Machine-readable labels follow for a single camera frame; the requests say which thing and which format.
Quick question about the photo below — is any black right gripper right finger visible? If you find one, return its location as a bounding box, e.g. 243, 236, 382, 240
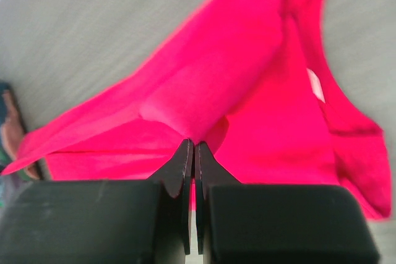
194, 142, 244, 255

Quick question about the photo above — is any clear plastic bin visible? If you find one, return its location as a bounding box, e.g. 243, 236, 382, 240
1, 82, 43, 186

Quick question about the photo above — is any magenta red t-shirt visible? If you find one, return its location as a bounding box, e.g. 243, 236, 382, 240
3, 0, 392, 219

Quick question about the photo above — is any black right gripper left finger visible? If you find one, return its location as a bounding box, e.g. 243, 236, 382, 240
148, 139, 194, 255

